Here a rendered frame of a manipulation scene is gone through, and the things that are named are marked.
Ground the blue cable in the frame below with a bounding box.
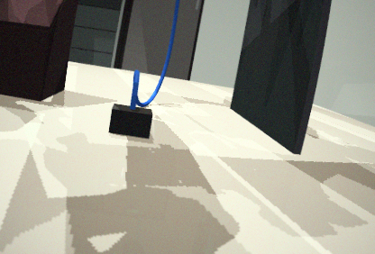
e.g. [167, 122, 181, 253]
[130, 0, 179, 110]

